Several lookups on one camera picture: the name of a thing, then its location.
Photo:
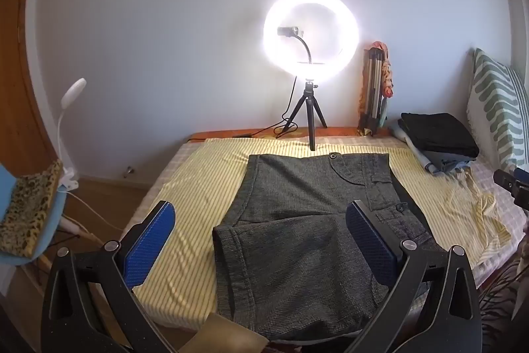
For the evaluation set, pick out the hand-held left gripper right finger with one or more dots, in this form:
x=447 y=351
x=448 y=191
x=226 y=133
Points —
x=368 y=237

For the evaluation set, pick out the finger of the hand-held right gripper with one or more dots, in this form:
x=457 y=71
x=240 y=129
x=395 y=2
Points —
x=512 y=181

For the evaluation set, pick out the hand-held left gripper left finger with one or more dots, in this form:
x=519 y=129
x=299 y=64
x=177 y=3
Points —
x=149 y=235

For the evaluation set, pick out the grey pants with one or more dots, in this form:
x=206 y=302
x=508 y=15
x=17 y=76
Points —
x=306 y=220

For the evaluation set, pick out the yellow striped sheet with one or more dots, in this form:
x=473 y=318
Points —
x=198 y=204

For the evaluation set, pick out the metal door stopper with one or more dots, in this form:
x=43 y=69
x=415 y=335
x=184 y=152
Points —
x=130 y=170

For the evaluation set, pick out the green patterned pillow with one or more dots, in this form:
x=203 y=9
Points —
x=498 y=113

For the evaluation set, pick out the stack of folded dark clothes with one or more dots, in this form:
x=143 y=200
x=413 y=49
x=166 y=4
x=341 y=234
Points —
x=430 y=162

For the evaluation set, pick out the black folded garment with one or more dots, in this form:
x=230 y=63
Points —
x=438 y=134

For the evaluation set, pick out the bed mattress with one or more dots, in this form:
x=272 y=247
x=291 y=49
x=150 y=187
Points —
x=330 y=138

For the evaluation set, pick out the light blue chair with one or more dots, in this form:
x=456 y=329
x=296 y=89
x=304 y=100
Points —
x=29 y=225

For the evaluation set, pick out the leopard print cloth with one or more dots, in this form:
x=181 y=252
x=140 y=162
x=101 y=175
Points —
x=27 y=212

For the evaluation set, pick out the white clip lamp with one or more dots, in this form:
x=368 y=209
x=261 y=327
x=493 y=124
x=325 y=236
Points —
x=68 y=121

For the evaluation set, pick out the black tripod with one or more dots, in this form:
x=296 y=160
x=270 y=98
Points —
x=310 y=109

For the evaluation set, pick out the folded metal stand with cloth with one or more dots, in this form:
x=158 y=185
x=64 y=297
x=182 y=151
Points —
x=382 y=67

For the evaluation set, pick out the wooden door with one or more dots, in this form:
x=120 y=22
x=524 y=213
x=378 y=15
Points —
x=20 y=67

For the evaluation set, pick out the webcam on gooseneck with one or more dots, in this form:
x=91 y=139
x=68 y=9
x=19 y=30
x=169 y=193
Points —
x=295 y=36

